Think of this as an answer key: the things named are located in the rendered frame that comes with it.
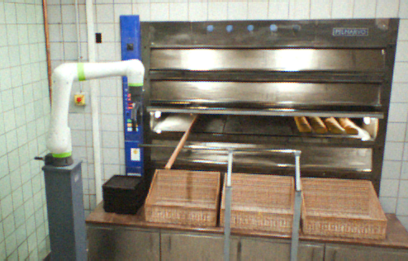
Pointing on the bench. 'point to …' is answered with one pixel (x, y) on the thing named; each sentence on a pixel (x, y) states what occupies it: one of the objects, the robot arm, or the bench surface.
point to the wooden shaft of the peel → (181, 143)
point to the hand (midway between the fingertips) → (136, 125)
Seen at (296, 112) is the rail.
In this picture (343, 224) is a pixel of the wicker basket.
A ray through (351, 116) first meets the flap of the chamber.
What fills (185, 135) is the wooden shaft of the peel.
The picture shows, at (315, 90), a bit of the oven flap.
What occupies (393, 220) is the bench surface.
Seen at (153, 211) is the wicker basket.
